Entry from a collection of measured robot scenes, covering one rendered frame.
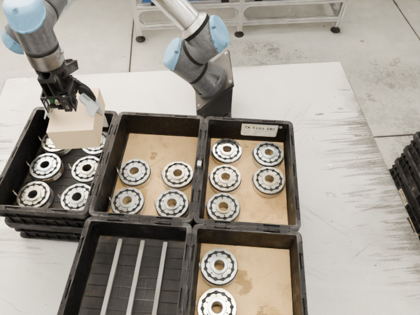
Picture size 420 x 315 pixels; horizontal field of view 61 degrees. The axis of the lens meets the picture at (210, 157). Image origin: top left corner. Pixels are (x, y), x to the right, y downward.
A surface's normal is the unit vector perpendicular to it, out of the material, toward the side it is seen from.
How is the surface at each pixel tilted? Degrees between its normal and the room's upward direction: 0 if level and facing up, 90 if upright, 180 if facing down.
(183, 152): 0
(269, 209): 0
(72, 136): 90
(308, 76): 0
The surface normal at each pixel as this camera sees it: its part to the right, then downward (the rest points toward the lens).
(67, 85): 0.00, -0.58
